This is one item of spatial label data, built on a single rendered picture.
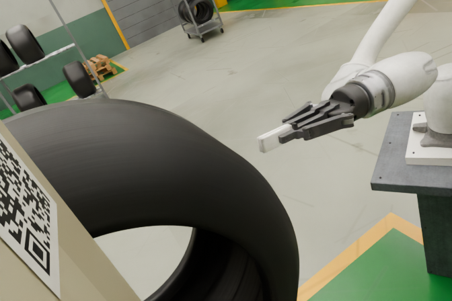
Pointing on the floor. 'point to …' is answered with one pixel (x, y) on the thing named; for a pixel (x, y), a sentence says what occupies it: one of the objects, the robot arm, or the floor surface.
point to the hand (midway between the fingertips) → (276, 138)
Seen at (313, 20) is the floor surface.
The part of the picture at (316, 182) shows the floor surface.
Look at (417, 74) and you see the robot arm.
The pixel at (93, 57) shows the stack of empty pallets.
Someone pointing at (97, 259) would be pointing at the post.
